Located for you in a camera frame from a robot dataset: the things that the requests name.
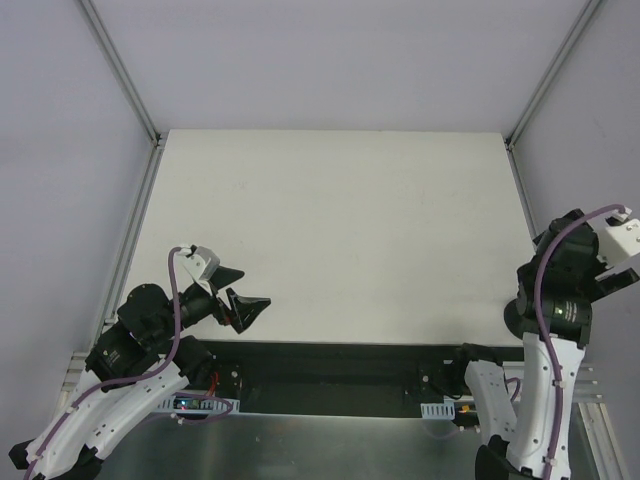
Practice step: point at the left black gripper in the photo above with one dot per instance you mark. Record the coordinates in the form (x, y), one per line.
(223, 305)

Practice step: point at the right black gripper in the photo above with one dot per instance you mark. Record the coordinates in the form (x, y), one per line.
(598, 273)

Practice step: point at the black round phone stand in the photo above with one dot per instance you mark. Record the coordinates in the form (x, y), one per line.
(512, 319)

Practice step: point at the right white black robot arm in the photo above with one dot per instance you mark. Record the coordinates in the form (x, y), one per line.
(552, 315)

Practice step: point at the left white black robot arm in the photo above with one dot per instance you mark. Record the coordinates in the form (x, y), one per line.
(143, 359)

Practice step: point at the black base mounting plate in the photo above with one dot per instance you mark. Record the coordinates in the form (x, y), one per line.
(354, 380)

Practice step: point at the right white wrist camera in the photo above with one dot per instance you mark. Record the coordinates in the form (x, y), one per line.
(619, 240)

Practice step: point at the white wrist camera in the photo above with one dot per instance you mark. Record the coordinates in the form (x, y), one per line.
(200, 263)
(619, 240)

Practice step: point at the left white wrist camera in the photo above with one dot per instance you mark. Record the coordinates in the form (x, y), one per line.
(200, 263)

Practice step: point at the left white cable duct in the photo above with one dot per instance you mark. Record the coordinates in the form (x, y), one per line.
(197, 405)

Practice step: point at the white cable duct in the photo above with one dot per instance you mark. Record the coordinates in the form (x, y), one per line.
(197, 405)
(443, 411)

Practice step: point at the aluminium front rail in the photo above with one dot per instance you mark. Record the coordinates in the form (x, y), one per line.
(587, 388)

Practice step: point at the right white cable duct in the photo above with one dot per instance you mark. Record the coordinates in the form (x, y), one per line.
(443, 411)

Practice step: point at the right aluminium frame post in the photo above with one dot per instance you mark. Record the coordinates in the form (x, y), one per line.
(585, 17)

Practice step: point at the aluminium frame post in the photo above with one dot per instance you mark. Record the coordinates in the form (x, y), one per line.
(585, 17)
(109, 50)

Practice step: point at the left aluminium frame post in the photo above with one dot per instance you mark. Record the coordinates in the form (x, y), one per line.
(109, 50)

